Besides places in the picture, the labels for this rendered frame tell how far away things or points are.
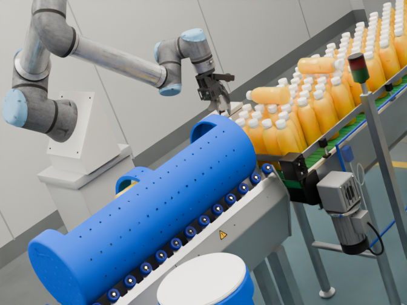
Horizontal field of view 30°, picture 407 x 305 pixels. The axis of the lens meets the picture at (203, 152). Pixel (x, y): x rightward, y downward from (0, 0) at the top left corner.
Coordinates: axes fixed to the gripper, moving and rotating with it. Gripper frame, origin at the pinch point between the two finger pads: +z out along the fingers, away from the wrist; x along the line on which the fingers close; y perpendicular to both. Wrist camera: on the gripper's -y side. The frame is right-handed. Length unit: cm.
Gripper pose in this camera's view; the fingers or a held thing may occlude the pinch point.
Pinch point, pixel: (225, 111)
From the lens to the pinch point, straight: 316.0
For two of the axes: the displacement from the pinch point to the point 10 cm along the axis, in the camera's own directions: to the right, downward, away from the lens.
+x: 6.7, 0.5, -7.4
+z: 3.3, 8.7, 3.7
